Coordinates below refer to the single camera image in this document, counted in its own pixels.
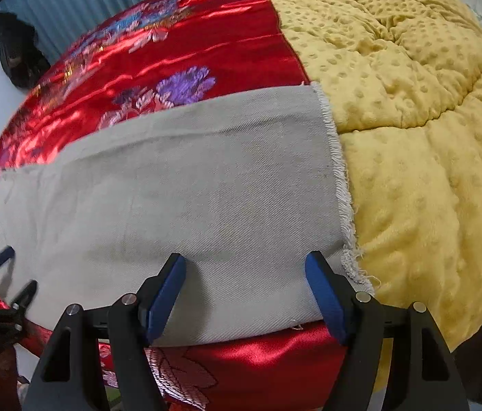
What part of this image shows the beige fabric pant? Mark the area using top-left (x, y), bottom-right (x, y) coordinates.
top-left (0, 84), bottom-right (372, 346)

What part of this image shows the yellow dotted plush blanket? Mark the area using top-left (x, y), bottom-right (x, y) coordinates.
top-left (271, 0), bottom-right (482, 349)

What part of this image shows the red floral satin quilt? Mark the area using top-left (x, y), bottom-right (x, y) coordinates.
top-left (0, 0), bottom-right (344, 410)

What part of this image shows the black bag on wall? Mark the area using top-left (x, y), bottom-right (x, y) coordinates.
top-left (0, 11), bottom-right (51, 90)

